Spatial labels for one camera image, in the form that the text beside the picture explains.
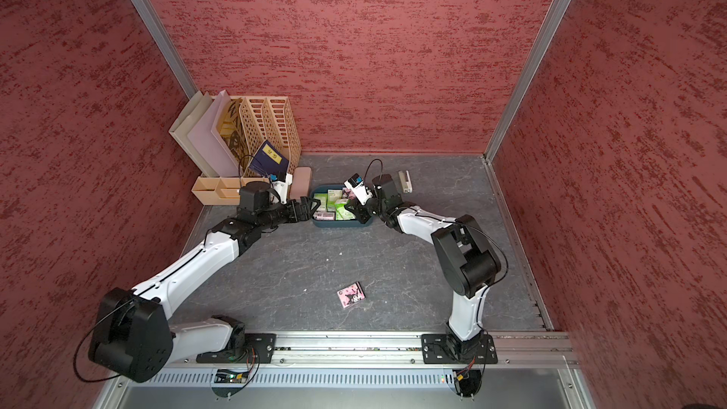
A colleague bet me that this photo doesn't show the gold patterned book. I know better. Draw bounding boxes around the gold patterned book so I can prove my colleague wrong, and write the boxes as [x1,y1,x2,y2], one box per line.
[217,98,248,163]

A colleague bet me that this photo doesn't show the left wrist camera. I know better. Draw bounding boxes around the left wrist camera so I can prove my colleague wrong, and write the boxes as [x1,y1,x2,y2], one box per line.
[236,181,290,225]

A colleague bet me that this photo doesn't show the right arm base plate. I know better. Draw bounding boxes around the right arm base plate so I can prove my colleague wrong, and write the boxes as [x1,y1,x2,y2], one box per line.
[420,333,498,365]

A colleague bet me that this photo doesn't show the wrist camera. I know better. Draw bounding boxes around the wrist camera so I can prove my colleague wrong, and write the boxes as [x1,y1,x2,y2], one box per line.
[236,181,290,225]
[345,173,399,206]

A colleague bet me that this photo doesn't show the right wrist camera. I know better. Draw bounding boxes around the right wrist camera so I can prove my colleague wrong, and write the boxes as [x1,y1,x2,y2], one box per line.
[345,173,399,206]

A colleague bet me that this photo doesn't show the lilac folder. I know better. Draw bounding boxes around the lilac folder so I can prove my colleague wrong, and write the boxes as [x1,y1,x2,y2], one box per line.
[187,90,239,177]

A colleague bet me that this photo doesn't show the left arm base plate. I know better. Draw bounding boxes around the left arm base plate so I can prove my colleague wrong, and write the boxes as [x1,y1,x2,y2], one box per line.
[196,333,276,365]

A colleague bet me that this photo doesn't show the beige folder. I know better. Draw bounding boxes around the beige folder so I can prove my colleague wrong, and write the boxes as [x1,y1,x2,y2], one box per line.
[168,90,220,178]

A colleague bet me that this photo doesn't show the aluminium front rail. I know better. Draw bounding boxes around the aluminium front rail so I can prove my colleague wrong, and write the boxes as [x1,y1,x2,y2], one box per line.
[118,328,580,369]

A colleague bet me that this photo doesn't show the dark blue booklet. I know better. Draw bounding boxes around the dark blue booklet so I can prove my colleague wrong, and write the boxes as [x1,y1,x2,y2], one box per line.
[248,140,290,179]

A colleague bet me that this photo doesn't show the green tissue pack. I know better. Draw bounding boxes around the green tissue pack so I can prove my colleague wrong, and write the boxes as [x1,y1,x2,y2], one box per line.
[314,192,329,212]
[328,189,344,205]
[338,191,356,205]
[335,204,356,221]

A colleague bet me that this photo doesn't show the pink tissue pack bottom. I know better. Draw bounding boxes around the pink tissue pack bottom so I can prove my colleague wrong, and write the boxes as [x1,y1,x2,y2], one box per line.
[337,282,365,309]

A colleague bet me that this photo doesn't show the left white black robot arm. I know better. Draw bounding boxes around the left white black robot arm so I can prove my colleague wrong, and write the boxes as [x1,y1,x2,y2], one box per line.
[81,197,321,382]

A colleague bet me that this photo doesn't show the pink pencil case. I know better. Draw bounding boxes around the pink pencil case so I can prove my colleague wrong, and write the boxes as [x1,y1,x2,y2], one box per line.
[289,167,312,201]

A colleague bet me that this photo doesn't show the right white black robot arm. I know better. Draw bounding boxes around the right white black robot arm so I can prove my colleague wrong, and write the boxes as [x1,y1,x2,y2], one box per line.
[346,196,503,361]

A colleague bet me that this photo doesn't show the beige stapler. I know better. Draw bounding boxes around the beige stapler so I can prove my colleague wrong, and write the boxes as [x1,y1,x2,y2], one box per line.
[398,170,413,194]

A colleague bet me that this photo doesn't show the teal plastic storage box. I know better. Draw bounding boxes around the teal plastic storage box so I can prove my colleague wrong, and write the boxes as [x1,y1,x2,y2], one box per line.
[312,184,373,228]

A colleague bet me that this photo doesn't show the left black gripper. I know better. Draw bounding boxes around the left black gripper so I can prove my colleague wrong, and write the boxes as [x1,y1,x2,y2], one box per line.
[257,197,321,230]

